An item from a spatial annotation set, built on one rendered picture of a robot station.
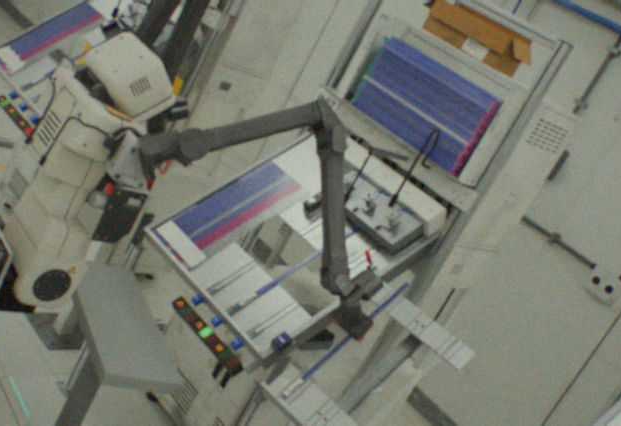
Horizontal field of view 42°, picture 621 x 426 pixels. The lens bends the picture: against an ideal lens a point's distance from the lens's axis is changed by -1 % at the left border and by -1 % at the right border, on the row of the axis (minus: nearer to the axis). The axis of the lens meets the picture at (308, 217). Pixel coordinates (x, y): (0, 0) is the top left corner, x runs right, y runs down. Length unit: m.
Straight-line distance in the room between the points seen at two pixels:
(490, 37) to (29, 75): 1.92
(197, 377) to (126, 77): 1.38
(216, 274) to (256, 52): 1.42
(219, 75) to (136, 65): 1.67
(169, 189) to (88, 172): 1.76
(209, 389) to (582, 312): 1.83
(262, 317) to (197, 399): 0.67
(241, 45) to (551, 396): 2.16
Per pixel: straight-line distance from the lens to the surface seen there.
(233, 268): 2.65
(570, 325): 4.03
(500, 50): 3.02
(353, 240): 2.67
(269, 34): 3.79
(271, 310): 2.52
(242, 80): 3.80
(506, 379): 4.18
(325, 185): 2.14
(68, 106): 2.11
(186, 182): 3.92
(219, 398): 3.01
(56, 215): 2.20
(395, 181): 2.74
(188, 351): 3.12
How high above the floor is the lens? 1.79
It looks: 16 degrees down
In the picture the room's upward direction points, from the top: 29 degrees clockwise
